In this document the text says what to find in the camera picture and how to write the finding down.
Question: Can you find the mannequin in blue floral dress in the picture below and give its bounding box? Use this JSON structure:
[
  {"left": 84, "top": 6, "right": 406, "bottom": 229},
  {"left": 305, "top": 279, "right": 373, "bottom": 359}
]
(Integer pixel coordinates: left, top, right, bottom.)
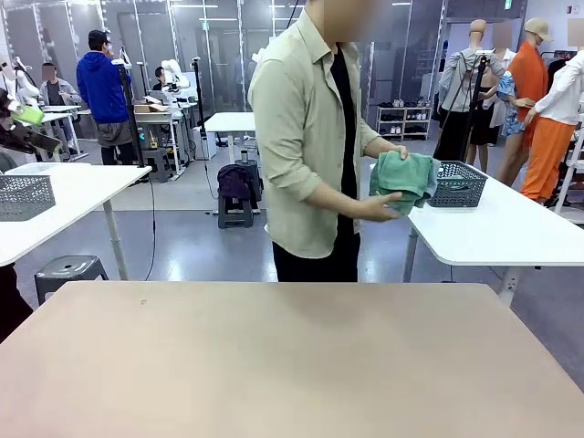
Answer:
[{"left": 488, "top": 20, "right": 533, "bottom": 186}]

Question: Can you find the person in blue hoodie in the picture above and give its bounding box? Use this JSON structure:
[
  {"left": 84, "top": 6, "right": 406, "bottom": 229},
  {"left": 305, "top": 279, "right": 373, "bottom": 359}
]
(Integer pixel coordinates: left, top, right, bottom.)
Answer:
[{"left": 76, "top": 29, "right": 134, "bottom": 166}]

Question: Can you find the dark grey step stool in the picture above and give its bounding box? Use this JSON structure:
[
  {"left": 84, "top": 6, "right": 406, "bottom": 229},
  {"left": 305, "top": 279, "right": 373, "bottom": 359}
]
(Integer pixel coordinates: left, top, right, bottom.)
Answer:
[{"left": 217, "top": 182, "right": 262, "bottom": 229}]

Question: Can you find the seated person in grey jacket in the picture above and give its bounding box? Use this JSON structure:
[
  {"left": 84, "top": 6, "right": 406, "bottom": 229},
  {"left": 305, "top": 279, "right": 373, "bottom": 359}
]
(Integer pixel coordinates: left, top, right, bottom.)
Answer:
[{"left": 39, "top": 62, "right": 83, "bottom": 107}]

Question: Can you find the black left arm cable sleeve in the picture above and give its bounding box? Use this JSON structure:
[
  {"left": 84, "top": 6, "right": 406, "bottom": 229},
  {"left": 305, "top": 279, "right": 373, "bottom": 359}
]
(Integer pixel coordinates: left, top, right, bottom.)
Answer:
[{"left": 0, "top": 262, "right": 36, "bottom": 343}]

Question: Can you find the mannequin in white top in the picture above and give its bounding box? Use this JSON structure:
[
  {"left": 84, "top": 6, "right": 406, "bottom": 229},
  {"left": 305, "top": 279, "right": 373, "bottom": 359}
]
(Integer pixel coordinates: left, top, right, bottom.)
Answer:
[{"left": 521, "top": 20, "right": 584, "bottom": 204}]

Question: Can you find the white frame work desk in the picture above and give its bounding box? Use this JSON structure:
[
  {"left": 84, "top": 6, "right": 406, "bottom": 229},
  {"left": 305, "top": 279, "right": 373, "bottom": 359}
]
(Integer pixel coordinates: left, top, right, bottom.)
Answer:
[
  {"left": 119, "top": 105, "right": 198, "bottom": 178},
  {"left": 26, "top": 107, "right": 88, "bottom": 162}
]

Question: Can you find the white height-adjustable desk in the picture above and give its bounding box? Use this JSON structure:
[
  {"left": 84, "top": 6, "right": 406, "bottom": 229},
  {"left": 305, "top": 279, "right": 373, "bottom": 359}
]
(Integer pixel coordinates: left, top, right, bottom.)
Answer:
[{"left": 203, "top": 111, "right": 257, "bottom": 164}]

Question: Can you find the wooden shoe shelf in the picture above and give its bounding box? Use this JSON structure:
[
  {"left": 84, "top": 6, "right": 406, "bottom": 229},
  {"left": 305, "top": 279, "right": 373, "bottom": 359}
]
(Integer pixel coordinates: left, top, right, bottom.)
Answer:
[{"left": 376, "top": 104, "right": 433, "bottom": 141}]

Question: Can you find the white metal rack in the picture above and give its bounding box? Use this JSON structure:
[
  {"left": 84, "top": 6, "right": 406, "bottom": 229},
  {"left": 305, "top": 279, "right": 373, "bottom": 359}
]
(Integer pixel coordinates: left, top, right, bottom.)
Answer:
[{"left": 554, "top": 130, "right": 584, "bottom": 215}]

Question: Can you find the mannequin in grey top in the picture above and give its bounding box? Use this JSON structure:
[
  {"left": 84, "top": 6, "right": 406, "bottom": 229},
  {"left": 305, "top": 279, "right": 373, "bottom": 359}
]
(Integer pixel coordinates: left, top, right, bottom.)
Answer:
[{"left": 433, "top": 18, "right": 498, "bottom": 163}]

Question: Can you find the open cardboard box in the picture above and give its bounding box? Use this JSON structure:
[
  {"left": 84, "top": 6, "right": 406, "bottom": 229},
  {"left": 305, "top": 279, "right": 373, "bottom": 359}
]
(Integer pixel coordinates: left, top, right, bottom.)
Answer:
[{"left": 134, "top": 102, "right": 177, "bottom": 114}]

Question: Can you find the grey plastic stool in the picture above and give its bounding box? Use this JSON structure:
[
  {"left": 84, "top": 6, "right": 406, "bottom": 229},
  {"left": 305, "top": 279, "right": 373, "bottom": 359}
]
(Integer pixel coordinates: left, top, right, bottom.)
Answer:
[
  {"left": 141, "top": 147, "right": 172, "bottom": 183},
  {"left": 34, "top": 255, "right": 110, "bottom": 306}
]

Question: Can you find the person in beige shirt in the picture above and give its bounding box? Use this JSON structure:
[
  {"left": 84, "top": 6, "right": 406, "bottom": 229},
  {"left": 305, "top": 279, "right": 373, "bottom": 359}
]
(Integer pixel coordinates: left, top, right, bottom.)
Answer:
[{"left": 248, "top": 0, "right": 384, "bottom": 283}]

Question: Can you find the black backpack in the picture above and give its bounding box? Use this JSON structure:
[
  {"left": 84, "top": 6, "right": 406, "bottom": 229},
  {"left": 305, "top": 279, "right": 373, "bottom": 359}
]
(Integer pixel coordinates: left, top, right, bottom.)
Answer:
[{"left": 216, "top": 163, "right": 265, "bottom": 202}]

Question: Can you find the black camera stand pole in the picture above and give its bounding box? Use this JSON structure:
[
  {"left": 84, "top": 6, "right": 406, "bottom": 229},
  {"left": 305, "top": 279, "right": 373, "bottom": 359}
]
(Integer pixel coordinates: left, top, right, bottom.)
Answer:
[
  {"left": 113, "top": 45, "right": 147, "bottom": 169},
  {"left": 191, "top": 57, "right": 209, "bottom": 138}
]

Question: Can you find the black camera tripod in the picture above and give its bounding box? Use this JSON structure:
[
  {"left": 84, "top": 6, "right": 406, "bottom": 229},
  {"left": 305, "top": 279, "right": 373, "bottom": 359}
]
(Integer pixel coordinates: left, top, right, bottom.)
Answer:
[{"left": 444, "top": 48, "right": 497, "bottom": 163}]

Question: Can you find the person's right hand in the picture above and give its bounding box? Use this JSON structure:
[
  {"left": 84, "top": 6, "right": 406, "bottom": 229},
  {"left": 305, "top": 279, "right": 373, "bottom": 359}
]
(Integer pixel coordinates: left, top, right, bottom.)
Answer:
[{"left": 358, "top": 191, "right": 405, "bottom": 224}]

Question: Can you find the green terry towel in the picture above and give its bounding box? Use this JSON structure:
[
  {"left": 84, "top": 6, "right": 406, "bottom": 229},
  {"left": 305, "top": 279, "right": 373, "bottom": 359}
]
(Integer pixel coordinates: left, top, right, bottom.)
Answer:
[{"left": 368, "top": 151, "right": 434, "bottom": 215}]

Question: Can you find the white computer case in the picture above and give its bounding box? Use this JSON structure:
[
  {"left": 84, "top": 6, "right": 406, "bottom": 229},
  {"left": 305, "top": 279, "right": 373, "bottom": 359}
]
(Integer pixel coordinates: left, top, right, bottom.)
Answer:
[{"left": 190, "top": 126, "right": 218, "bottom": 161}]

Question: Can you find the person's right forearm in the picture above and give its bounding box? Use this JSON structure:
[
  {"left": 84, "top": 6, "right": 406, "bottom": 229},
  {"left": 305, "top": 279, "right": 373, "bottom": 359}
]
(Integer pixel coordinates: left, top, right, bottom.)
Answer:
[{"left": 304, "top": 178, "right": 364, "bottom": 219}]

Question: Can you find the person's left hand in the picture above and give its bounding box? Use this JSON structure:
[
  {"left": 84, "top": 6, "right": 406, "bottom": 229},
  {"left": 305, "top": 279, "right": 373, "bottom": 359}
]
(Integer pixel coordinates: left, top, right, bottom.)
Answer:
[{"left": 381, "top": 143, "right": 410, "bottom": 162}]

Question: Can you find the person's left forearm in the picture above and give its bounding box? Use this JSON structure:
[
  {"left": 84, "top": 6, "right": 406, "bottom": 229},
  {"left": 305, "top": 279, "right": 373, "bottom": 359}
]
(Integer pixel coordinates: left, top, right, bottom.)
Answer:
[{"left": 362, "top": 134, "right": 387, "bottom": 159}]

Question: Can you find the white rounded-corner table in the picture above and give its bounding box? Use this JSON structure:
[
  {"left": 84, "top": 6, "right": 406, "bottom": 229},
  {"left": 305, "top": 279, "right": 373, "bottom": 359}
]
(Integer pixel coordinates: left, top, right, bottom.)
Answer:
[
  {"left": 369, "top": 162, "right": 584, "bottom": 308},
  {"left": 0, "top": 162, "right": 153, "bottom": 282}
]

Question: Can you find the grey plastic woven basket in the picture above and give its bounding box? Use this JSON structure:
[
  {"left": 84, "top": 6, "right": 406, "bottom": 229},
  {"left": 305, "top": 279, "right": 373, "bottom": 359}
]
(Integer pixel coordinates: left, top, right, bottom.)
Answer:
[
  {"left": 0, "top": 174, "right": 57, "bottom": 224},
  {"left": 427, "top": 160, "right": 488, "bottom": 209}
]

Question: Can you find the mannequin in orange jacket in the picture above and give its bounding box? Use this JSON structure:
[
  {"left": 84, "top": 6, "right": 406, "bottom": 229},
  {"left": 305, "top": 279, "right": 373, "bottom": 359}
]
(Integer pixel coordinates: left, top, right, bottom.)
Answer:
[{"left": 506, "top": 17, "right": 554, "bottom": 138}]

